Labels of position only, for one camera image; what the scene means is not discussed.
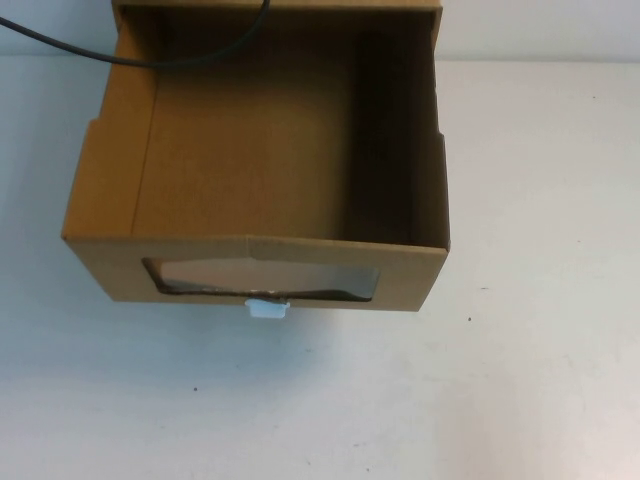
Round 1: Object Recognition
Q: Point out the black cable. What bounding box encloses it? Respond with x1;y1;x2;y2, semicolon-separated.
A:
0;0;273;70

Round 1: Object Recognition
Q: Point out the brown cardboard shoe box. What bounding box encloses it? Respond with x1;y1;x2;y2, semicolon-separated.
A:
59;0;453;316

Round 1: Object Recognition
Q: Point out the white plastic tab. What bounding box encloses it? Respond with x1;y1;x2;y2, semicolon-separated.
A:
245;297;292;320

